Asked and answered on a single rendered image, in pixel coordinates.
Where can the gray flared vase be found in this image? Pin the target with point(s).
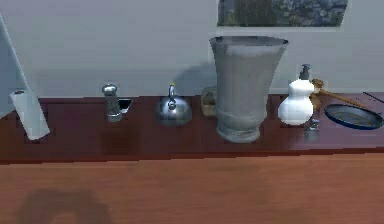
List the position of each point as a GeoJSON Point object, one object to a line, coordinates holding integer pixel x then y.
{"type": "Point", "coordinates": [245, 86]}

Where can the silver kettle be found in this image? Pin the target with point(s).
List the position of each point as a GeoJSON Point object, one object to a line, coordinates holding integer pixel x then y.
{"type": "Point", "coordinates": [173, 111]}

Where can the dark red wooden counter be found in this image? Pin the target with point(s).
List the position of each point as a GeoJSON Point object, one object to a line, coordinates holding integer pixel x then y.
{"type": "Point", "coordinates": [186, 186]}

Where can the white soap dispenser bottle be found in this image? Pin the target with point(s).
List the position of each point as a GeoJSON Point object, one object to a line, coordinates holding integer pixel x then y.
{"type": "Point", "coordinates": [296, 105]}

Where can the small silver shaker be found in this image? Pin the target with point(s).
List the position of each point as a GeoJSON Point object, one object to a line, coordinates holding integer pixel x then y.
{"type": "Point", "coordinates": [312, 128]}

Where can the framed landscape picture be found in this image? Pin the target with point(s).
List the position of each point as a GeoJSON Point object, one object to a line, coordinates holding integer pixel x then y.
{"type": "Point", "coordinates": [283, 11]}

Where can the dark blue frying pan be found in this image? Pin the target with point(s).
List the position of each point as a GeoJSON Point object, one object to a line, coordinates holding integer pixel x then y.
{"type": "Point", "coordinates": [353, 116]}

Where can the white paper towel roll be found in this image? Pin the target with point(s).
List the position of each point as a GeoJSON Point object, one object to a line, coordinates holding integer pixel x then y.
{"type": "Point", "coordinates": [30, 115]}

